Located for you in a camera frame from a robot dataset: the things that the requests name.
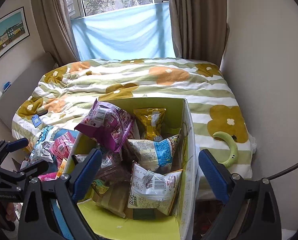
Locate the white silver snack bag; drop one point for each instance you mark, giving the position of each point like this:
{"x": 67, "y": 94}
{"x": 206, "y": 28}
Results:
{"x": 150, "y": 190}

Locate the light blue window cloth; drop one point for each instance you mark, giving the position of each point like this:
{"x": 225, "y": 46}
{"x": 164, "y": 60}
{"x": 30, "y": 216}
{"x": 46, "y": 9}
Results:
{"x": 131, "y": 33}

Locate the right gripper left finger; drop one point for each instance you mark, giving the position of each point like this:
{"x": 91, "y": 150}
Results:
{"x": 83, "y": 175}

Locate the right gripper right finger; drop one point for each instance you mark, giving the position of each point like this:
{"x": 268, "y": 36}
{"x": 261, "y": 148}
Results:
{"x": 217, "y": 175}

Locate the blue white snack bag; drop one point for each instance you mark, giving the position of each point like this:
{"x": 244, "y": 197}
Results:
{"x": 42, "y": 147}

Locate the green cardboard box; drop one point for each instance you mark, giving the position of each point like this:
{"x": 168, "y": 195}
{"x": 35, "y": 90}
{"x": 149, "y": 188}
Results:
{"x": 179, "y": 225}

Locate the blue patterned snack bag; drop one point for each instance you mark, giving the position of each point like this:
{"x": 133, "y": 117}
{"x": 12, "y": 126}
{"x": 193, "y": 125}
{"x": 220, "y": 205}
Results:
{"x": 156, "y": 156}

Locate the right beige curtain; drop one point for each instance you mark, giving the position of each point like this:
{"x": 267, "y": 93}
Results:
{"x": 199, "y": 29}

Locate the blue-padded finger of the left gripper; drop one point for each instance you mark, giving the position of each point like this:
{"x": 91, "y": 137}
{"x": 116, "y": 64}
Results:
{"x": 17, "y": 145}

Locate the purple snack bag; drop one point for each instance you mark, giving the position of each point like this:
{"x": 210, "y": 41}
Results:
{"x": 106, "y": 123}

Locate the dark maroon snack bag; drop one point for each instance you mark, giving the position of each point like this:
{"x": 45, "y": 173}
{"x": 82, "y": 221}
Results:
{"x": 111, "y": 170}

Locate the person's left hand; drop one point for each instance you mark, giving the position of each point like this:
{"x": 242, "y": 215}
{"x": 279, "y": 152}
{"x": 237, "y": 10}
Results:
{"x": 10, "y": 210}

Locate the framed town picture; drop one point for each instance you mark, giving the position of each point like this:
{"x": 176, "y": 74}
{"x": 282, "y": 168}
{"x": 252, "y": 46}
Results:
{"x": 13, "y": 29}

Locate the beige curtain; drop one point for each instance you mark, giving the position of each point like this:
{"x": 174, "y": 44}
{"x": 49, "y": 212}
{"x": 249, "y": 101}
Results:
{"x": 199, "y": 29}
{"x": 54, "y": 27}

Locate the pink striped snack bag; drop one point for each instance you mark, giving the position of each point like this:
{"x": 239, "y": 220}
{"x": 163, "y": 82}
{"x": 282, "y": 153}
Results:
{"x": 62, "y": 146}

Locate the grey headboard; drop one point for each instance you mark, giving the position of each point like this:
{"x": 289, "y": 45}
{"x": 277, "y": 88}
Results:
{"x": 23, "y": 86}

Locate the floral striped quilt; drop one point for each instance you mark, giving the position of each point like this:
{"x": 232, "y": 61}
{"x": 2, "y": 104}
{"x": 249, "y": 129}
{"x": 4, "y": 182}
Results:
{"x": 65, "y": 95}

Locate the blue white item on headboard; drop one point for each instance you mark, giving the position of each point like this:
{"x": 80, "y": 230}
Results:
{"x": 5, "y": 87}

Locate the left beige curtain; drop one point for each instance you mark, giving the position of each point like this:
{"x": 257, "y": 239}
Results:
{"x": 54, "y": 27}

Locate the blue tag on quilt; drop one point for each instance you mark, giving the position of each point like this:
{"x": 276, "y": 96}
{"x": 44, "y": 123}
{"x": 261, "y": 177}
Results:
{"x": 36, "y": 120}

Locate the gold foil snack bag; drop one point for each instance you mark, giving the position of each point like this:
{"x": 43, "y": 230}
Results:
{"x": 152, "y": 119}

